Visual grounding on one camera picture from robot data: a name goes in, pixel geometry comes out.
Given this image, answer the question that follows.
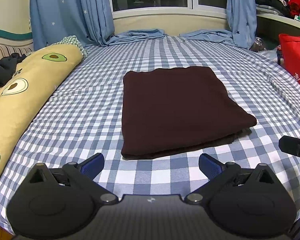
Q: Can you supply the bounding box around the maroon printed sweatshirt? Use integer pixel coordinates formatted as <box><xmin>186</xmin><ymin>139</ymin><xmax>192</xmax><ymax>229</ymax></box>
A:
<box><xmin>121</xmin><ymin>67</ymin><xmax>257</xmax><ymax>160</ymax></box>

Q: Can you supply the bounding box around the blue checkered bed sheet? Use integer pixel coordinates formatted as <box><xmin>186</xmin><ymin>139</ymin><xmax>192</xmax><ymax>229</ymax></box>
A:
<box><xmin>0</xmin><ymin>35</ymin><xmax>300</xmax><ymax>235</ymax></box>

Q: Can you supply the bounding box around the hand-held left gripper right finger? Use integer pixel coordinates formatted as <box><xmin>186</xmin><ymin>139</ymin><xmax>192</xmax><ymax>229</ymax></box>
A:
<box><xmin>184</xmin><ymin>153</ymin><xmax>278</xmax><ymax>205</ymax></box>

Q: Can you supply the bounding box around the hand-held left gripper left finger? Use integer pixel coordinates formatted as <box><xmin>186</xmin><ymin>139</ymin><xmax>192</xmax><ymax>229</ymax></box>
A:
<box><xmin>24</xmin><ymin>152</ymin><xmax>119</xmax><ymax>204</ymax></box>

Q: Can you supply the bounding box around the dark navy clothing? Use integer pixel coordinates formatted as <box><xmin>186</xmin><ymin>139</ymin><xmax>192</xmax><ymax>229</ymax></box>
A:
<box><xmin>0</xmin><ymin>52</ymin><xmax>32</xmax><ymax>98</ymax></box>

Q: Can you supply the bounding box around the clear plastic bag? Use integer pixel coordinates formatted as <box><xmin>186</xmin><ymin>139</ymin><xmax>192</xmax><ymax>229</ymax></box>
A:
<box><xmin>250</xmin><ymin>37</ymin><xmax>266</xmax><ymax>52</ymax></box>

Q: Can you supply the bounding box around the red tote bag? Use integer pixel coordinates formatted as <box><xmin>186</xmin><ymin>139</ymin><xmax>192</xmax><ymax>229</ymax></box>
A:
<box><xmin>278</xmin><ymin>33</ymin><xmax>300</xmax><ymax>94</ymax></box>

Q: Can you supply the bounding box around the green checkered pillow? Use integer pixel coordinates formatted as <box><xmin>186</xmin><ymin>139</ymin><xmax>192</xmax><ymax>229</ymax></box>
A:
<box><xmin>55</xmin><ymin>35</ymin><xmax>88</xmax><ymax>59</ymax></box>

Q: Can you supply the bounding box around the blue star curtain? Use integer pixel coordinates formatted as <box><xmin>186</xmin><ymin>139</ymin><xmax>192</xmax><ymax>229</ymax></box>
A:
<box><xmin>29</xmin><ymin>0</ymin><xmax>165</xmax><ymax>47</ymax></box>
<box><xmin>179</xmin><ymin>0</ymin><xmax>257</xmax><ymax>50</ymax></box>

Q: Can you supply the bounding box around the striped headboard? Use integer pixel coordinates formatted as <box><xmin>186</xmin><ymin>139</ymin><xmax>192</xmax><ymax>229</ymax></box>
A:
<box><xmin>0</xmin><ymin>29</ymin><xmax>34</xmax><ymax>61</ymax></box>

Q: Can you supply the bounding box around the white curved shelf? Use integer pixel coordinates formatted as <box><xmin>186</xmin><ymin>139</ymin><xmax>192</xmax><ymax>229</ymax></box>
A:
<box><xmin>254</xmin><ymin>0</ymin><xmax>300</xmax><ymax>42</ymax></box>

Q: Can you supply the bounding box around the yellow avocado print pillow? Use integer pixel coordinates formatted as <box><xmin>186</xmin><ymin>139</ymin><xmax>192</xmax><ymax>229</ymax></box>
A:
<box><xmin>0</xmin><ymin>44</ymin><xmax>83</xmax><ymax>193</ymax></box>

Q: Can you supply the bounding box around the pile of dark clothes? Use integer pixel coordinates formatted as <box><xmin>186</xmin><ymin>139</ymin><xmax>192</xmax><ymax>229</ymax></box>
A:
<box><xmin>254</xmin><ymin>0</ymin><xmax>290</xmax><ymax>17</ymax></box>

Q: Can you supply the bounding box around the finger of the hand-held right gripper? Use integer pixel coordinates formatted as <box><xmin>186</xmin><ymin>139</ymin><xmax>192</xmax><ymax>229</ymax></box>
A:
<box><xmin>278</xmin><ymin>135</ymin><xmax>300</xmax><ymax>166</ymax></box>

